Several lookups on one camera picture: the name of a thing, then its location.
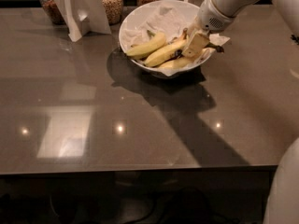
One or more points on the left yellow banana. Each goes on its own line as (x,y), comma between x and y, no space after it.
(157,40)

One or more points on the long yellow banana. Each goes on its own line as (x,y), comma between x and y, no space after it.
(173,51)

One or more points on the left white folded card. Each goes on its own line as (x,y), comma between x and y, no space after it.
(83,16)

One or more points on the middle glass jar of grains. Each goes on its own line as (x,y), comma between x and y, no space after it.
(113,9)

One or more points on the left glass jar of nuts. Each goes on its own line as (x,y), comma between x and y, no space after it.
(52,11)

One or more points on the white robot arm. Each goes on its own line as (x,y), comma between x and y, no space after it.
(283,200)

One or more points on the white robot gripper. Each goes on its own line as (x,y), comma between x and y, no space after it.
(209,19)

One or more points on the front yellow banana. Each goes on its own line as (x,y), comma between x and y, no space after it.
(183,61)

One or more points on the white ceramic bowl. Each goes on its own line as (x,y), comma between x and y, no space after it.
(167,16)

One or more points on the white paper napkin liner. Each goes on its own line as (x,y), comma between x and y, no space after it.
(155,38)

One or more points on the back banana stems bunch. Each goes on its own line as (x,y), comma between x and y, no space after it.
(181,37)

